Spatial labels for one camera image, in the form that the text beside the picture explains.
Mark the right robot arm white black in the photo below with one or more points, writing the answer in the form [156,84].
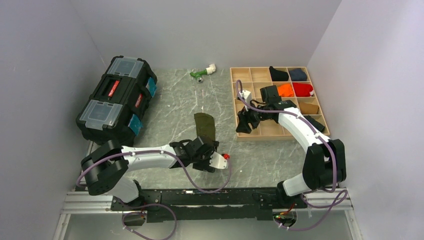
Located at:
[325,161]

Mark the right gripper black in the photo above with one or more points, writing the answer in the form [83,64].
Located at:
[243,126]

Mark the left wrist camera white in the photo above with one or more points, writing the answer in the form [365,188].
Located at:
[219,161]

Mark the green white pipe fitting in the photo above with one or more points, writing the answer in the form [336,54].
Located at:
[199,75]

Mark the black ribbed rolled cloth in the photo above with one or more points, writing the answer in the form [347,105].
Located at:
[319,126]

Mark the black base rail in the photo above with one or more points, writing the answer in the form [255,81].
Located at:
[260,203]

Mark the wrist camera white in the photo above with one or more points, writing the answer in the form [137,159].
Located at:
[219,161]
[245,96]

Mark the brown rolled cloth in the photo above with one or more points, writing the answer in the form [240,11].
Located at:
[308,108]

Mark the olive green underwear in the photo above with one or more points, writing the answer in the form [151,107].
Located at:
[205,129]

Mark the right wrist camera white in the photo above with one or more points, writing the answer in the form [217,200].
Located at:
[245,96]

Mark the wooden compartment tray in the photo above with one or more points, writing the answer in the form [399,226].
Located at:
[254,79]

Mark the aluminium frame rail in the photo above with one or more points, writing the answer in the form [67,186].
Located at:
[79,201]

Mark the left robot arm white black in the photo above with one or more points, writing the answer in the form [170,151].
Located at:
[103,169]

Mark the black plastic toolbox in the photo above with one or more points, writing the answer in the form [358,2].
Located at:
[115,109]

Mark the navy rolled cloth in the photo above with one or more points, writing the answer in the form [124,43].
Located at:
[298,75]

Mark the orange rolled cloth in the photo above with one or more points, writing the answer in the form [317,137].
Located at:
[285,91]

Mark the red rolled cloth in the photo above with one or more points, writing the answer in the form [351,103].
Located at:
[303,89]

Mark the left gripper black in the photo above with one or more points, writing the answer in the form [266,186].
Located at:
[205,166]

